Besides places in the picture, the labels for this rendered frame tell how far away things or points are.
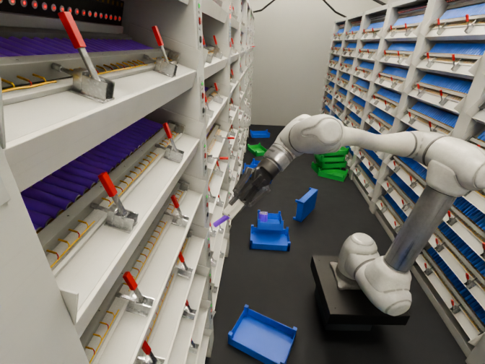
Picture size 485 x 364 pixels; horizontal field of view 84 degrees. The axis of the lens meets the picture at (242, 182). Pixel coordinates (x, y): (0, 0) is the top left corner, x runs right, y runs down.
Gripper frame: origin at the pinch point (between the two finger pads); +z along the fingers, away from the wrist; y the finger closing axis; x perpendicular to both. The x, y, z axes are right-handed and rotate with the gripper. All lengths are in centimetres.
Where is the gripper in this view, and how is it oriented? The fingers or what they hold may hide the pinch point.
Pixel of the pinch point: (233, 208)
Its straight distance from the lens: 92.1
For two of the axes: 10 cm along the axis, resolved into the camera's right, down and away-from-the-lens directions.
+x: 4.6, 2.8, -8.4
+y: -6.0, -6.1, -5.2
